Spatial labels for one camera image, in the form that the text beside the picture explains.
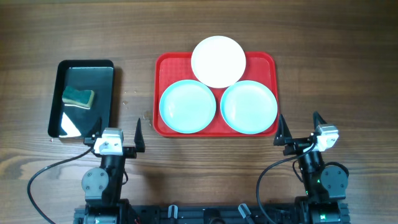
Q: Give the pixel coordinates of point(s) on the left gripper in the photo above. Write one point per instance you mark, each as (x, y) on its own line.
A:
(128, 149)

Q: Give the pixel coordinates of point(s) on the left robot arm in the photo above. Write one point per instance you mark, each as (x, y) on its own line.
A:
(102, 185)

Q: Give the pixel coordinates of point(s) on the black rectangular metal tray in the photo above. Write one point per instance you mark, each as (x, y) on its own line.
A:
(74, 122)

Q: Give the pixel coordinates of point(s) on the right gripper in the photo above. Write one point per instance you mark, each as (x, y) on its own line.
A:
(299, 144)

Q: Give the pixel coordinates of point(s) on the green and yellow sponge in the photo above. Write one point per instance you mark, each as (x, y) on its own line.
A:
(78, 98)

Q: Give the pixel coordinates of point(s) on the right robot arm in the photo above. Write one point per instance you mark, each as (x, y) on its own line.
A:
(325, 182)

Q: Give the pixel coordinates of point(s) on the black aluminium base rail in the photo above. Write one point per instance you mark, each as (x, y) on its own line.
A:
(278, 213)

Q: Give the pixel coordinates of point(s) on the red plastic serving tray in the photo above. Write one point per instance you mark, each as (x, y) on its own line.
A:
(172, 67)

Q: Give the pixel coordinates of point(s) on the white round plate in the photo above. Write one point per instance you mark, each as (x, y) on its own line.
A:
(218, 61)

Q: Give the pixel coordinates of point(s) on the light blue plate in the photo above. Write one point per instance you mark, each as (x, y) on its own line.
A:
(248, 107)
(187, 106)

